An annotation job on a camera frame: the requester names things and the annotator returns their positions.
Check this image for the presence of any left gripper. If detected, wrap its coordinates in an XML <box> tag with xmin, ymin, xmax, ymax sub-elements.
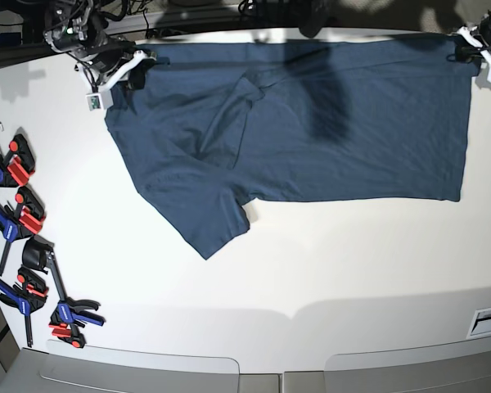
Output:
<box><xmin>452</xmin><ymin>26</ymin><xmax>491</xmax><ymax>65</ymax></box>

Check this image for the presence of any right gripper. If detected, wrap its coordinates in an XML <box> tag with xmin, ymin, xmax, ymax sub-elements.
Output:
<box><xmin>97</xmin><ymin>50</ymin><xmax>155</xmax><ymax>93</ymax></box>

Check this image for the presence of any dark blue T-shirt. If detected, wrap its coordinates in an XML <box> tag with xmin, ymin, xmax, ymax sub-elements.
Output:
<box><xmin>105</xmin><ymin>37</ymin><xmax>480</xmax><ymax>258</ymax></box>

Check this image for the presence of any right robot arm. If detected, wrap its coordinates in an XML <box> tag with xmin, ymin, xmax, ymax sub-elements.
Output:
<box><xmin>43</xmin><ymin>1</ymin><xmax>156</xmax><ymax>93</ymax></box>

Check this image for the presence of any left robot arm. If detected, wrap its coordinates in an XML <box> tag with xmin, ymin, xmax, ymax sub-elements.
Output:
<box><xmin>453</xmin><ymin>11</ymin><xmax>491</xmax><ymax>70</ymax></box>

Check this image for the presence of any top blue red bar clamp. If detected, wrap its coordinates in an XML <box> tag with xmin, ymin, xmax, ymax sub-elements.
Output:
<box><xmin>0</xmin><ymin>133</ymin><xmax>35</xmax><ymax>187</ymax></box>

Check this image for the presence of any blue red bar clamp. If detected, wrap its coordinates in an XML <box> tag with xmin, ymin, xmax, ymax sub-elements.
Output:
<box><xmin>0</xmin><ymin>186</ymin><xmax>46</xmax><ymax>277</ymax></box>
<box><xmin>0</xmin><ymin>266</ymin><xmax>48</xmax><ymax>348</ymax></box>
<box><xmin>0</xmin><ymin>133</ymin><xmax>35</xmax><ymax>187</ymax></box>

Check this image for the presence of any black object at table top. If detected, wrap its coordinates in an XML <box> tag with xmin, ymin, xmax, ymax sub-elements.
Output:
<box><xmin>298</xmin><ymin>0</ymin><xmax>331</xmax><ymax>38</ymax></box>

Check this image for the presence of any long black bar clamp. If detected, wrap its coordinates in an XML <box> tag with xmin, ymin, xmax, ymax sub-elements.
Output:
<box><xmin>22</xmin><ymin>238</ymin><xmax>106</xmax><ymax>349</ymax></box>

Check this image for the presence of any white label slot plate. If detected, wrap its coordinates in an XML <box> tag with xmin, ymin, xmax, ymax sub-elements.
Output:
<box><xmin>466</xmin><ymin>307</ymin><xmax>491</xmax><ymax>339</ymax></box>

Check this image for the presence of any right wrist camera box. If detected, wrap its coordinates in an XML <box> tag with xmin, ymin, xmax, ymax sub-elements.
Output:
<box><xmin>86</xmin><ymin>91</ymin><xmax>113</xmax><ymax>111</ymax></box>

